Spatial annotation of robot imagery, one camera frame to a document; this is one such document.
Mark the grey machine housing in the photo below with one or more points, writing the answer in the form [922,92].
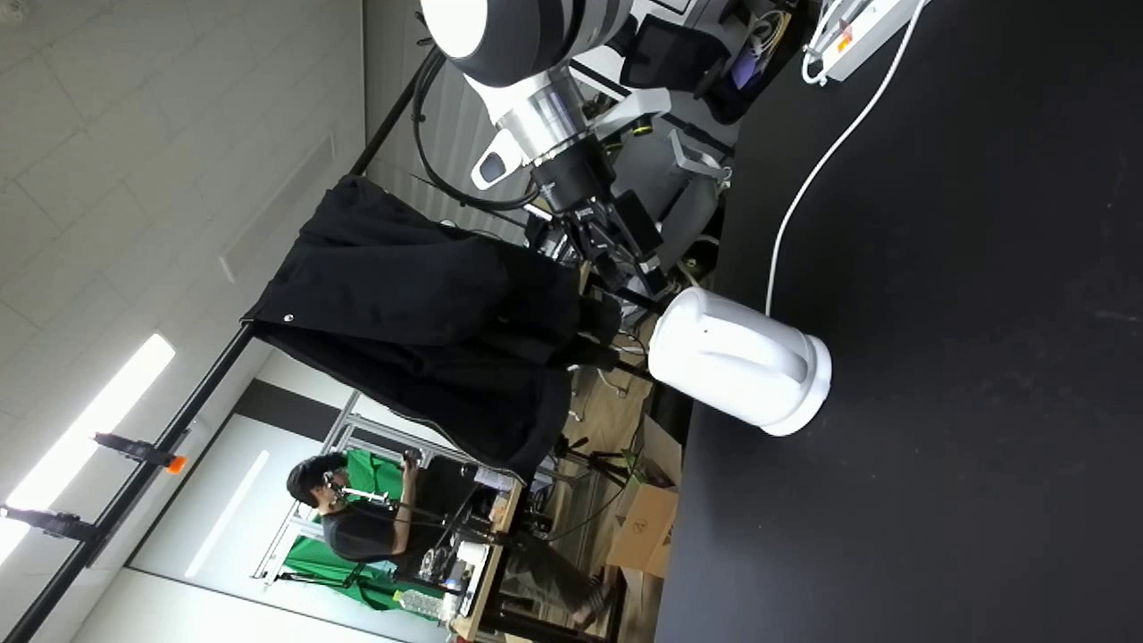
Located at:
[683,179]

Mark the black pole clamp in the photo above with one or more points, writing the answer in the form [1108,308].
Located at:
[47,523]

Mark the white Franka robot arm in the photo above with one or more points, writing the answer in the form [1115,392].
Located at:
[523,49]

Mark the black clamp with orange tip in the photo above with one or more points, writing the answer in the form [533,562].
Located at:
[142,453]

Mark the person in green shirt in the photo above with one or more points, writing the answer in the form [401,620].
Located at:
[359,567]

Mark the long ceiling light strip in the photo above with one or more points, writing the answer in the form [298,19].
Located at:
[91,442]

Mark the black office chair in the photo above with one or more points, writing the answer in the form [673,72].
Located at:
[683,56]

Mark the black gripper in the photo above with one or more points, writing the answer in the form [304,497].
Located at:
[591,221]

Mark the white power strip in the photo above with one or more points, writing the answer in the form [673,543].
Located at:
[860,36]

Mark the black backdrop stand pole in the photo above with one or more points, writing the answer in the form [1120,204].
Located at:
[180,430]

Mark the black hanging cloth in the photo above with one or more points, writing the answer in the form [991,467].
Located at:
[431,323]

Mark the brown cardboard box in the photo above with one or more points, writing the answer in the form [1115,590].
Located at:
[644,523]

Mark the grey cylindrical cup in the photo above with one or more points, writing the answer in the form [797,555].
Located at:
[737,358]

